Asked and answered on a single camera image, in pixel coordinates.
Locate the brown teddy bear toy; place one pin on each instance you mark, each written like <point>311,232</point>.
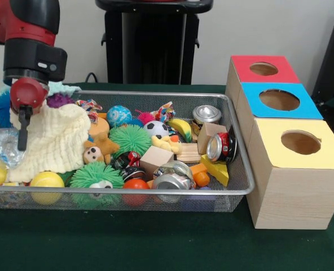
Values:
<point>99,149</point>

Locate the wooden box with three holes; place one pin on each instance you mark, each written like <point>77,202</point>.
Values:
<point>291,192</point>

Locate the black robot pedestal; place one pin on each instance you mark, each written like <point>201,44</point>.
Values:
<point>150,45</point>

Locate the mint green cloth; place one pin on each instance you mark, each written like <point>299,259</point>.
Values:
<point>65,88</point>

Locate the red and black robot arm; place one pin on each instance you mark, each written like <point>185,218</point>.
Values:
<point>31,36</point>

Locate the black and white soccer ball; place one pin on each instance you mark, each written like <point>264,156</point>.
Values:
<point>155,129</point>

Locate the yellow wedge block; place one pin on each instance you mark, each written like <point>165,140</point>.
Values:
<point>218,170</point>

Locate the clear mesh bin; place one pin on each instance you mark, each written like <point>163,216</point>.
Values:
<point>229,200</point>

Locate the plain yellow ball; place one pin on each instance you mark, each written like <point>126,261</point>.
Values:
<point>47,180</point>

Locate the dark green table cloth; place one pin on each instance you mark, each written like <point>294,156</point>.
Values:
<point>155,243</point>

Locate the clear plastic bottle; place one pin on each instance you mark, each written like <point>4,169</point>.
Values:
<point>4,147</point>

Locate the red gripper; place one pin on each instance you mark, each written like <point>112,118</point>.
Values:
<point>29,93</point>

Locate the purple spiky ball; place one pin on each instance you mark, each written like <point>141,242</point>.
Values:
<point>60,100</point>

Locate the crushed silver can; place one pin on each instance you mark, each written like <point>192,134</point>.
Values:
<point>174,178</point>

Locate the green spiky ball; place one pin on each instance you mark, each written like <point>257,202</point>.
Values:
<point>96,176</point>
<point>130,140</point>

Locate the blue spiky ball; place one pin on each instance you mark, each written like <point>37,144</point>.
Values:
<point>2,110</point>

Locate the cream yellow cloth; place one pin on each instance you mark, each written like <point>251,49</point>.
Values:
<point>57,141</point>

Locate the orange red ball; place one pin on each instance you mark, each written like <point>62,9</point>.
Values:
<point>136,184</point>

